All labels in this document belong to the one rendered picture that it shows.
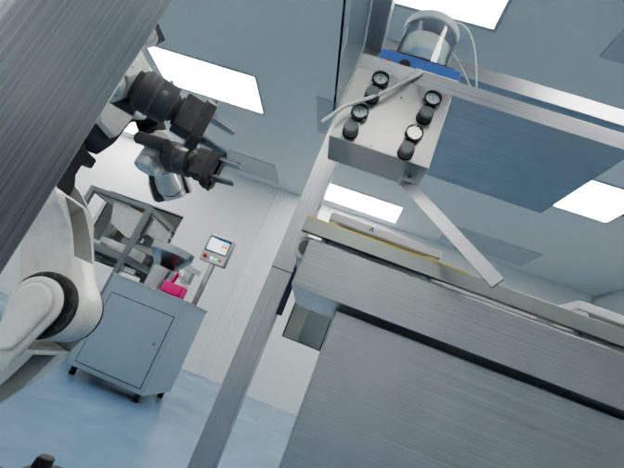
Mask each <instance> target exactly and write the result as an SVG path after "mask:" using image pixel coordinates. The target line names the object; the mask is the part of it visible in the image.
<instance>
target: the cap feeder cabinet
mask: <svg viewBox="0 0 624 468"><path fill-rule="evenodd" d="M102 298H103V301H104V313H103V317H102V320H101V321H100V323H99V325H98V326H97V328H96V329H95V330H94V331H93V332H92V333H91V334H90V335H88V336H87V337H85V338H84V339H83V341H82V342H81V343H80V344H79V345H78V346H77V347H76V348H75V349H74V350H73V351H72V352H71V354H70V356H69V358H68V360H67V362H66V363H67V364H70V365H71V369H70V370H69V372H68V373H69V374H71V375H74V374H75V372H76V371H77V369H80V370H82V371H86V372H88V373H91V374H93V375H95V376H97V377H99V378H101V379H103V380H106V381H108V382H110V383H113V384H116V385H118V386H121V387H122V388H124V389H127V390H129V391H131V392H133V393H135V396H134V398H133V400H132V401H133V402H135V403H138V401H139V399H140V398H141V396H149V395H155V394H158V395H157V397H158V398H163V395H164V393H167V392H171V390H172V388H173V386H174V383H175V381H176V378H177V376H178V373H179V372H180V370H181V368H182V366H183V363H184V361H185V359H186V357H187V355H188V352H189V350H190V348H191V346H192V343H193V341H194V339H195V337H196V335H197V332H198V330H199V328H200V326H201V325H202V321H203V319H204V317H205V315H206V313H207V312H208V311H206V310H204V309H202V308H200V307H198V306H196V305H194V304H192V303H190V302H188V301H185V300H183V299H180V298H178V297H175V296H173V295H171V294H169V293H166V292H162V291H159V290H157V289H154V288H152V287H150V286H148V285H145V284H143V283H140V282H138V281H135V280H133V279H129V278H127V277H124V276H122V275H119V274H117V273H114V272H113V276H112V278H111V280H110V283H109V284H108V286H107V288H106V290H105V292H104V293H103V295H102Z"/></svg>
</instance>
